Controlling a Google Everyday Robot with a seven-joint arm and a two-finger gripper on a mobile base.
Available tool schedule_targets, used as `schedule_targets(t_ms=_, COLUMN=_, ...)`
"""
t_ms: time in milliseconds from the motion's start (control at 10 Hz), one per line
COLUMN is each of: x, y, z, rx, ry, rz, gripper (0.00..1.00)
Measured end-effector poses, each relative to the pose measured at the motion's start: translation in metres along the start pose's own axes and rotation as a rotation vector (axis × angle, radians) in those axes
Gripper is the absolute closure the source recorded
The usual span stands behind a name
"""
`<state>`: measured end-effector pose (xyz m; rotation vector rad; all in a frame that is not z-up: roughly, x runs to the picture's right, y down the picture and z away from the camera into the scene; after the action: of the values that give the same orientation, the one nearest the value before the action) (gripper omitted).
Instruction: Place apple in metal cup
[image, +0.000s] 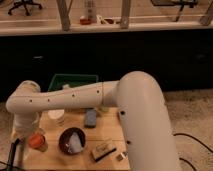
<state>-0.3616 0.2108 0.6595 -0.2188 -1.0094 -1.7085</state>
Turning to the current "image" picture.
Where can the white plastic cup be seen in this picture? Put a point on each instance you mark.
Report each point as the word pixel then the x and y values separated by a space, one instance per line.
pixel 58 116

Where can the red bowl on shelf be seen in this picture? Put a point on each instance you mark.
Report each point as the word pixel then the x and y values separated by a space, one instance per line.
pixel 84 21

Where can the blue grey sponge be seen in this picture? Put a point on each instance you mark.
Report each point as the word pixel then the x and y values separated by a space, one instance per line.
pixel 90 118

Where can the black office chair left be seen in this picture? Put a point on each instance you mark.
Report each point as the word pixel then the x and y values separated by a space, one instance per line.
pixel 24 3

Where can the dark brown bowl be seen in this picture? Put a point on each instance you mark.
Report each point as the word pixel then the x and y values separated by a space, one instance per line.
pixel 64 138

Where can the orange apple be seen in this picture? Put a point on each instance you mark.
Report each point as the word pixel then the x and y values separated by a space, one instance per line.
pixel 32 137

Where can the small green object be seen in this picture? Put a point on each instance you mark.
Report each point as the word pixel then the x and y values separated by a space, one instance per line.
pixel 104 109

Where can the crumpled clear plastic bag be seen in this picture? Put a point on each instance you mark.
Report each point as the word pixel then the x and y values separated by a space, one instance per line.
pixel 74 144

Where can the green plastic bin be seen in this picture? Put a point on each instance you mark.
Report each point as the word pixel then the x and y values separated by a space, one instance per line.
pixel 73 80

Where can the wooden block eraser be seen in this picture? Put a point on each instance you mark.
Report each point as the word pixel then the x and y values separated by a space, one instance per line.
pixel 103 149

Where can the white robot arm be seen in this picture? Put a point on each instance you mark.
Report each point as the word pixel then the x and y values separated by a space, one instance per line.
pixel 142 111

